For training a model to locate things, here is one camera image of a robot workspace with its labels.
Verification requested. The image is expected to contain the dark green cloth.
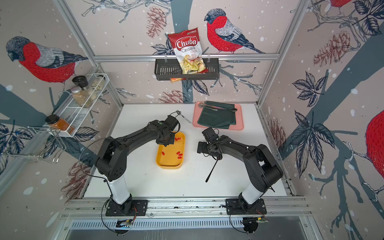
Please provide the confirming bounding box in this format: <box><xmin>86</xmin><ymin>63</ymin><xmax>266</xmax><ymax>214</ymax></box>
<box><xmin>197</xmin><ymin>101</ymin><xmax>237</xmax><ymax>129</ymax></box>

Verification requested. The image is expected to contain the black lid spice jar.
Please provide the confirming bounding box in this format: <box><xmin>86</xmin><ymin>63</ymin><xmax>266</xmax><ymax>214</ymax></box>
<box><xmin>72</xmin><ymin>76</ymin><xmax>89</xmax><ymax>90</ymax></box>

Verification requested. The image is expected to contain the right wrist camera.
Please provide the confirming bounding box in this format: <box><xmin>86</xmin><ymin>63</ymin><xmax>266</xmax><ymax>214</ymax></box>
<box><xmin>202</xmin><ymin>128</ymin><xmax>219</xmax><ymax>143</ymax></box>

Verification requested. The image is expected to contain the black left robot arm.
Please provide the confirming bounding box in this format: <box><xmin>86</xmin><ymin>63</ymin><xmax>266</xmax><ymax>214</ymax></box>
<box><xmin>95</xmin><ymin>116</ymin><xmax>181</xmax><ymax>210</ymax></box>

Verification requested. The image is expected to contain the white wire spice rack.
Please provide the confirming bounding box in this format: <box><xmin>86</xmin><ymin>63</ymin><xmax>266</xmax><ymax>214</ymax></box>
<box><xmin>54</xmin><ymin>73</ymin><xmax>110</xmax><ymax>137</ymax></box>

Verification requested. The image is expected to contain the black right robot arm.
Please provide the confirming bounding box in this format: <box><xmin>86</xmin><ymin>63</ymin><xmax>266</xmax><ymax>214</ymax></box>
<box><xmin>197</xmin><ymin>135</ymin><xmax>284</xmax><ymax>207</ymax></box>

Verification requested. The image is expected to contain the orange spice jar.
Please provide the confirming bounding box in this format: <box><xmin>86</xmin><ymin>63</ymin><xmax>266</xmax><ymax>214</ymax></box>
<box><xmin>46</xmin><ymin>115</ymin><xmax>75</xmax><ymax>134</ymax></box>

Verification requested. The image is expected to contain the silver fork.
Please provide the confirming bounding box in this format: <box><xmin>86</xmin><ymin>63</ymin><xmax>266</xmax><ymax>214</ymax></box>
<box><xmin>176</xmin><ymin>110</ymin><xmax>193</xmax><ymax>125</ymax></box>

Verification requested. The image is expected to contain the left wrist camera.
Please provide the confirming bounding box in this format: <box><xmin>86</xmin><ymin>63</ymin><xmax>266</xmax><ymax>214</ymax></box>
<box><xmin>164</xmin><ymin>115</ymin><xmax>181</xmax><ymax>131</ymax></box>

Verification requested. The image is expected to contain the black wall basket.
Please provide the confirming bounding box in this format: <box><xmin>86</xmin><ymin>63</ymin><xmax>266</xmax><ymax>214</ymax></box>
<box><xmin>155</xmin><ymin>58</ymin><xmax>220</xmax><ymax>81</ymax></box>

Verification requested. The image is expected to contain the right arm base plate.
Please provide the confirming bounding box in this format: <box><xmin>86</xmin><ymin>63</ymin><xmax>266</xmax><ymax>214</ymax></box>
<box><xmin>225</xmin><ymin>198</ymin><xmax>267</xmax><ymax>215</ymax></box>

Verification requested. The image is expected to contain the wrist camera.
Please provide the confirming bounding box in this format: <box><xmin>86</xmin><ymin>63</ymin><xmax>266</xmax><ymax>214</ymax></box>
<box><xmin>202</xmin><ymin>128</ymin><xmax>219</xmax><ymax>143</ymax></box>
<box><xmin>164</xmin><ymin>115</ymin><xmax>181</xmax><ymax>131</ymax></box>

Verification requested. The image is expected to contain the purple black fork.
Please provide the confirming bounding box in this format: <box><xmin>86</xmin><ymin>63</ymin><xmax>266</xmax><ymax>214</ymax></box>
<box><xmin>205</xmin><ymin>160</ymin><xmax>219</xmax><ymax>183</ymax></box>

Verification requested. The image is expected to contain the chrome wire rack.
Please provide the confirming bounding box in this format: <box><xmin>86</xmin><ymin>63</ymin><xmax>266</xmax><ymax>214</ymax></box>
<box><xmin>1</xmin><ymin>127</ymin><xmax>67</xmax><ymax>164</ymax></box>

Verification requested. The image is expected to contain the clear spice jar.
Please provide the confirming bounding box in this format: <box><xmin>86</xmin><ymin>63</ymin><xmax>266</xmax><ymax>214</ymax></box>
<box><xmin>91</xmin><ymin>75</ymin><xmax>105</xmax><ymax>101</ymax></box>

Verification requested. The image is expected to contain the yellow plastic storage tray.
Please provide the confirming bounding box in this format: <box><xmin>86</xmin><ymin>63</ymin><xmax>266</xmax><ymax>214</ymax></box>
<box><xmin>156</xmin><ymin>132</ymin><xmax>186</xmax><ymax>170</ymax></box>

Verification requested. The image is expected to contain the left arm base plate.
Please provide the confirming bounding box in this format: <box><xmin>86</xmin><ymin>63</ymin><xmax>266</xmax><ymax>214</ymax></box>
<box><xmin>106</xmin><ymin>199</ymin><xmax>149</xmax><ymax>217</ymax></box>

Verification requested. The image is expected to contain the pink plastic tray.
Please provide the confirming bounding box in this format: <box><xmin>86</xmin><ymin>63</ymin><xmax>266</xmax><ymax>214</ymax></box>
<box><xmin>193</xmin><ymin>102</ymin><xmax>244</xmax><ymax>131</ymax></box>

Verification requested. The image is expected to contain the red Chuba chips bag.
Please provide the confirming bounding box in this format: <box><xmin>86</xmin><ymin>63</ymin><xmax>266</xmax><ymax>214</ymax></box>
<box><xmin>168</xmin><ymin>28</ymin><xmax>208</xmax><ymax>75</ymax></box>

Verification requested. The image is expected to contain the silver lid spice jar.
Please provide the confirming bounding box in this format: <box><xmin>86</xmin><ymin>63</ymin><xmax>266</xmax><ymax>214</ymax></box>
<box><xmin>71</xmin><ymin>86</ymin><xmax>92</xmax><ymax>108</ymax></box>

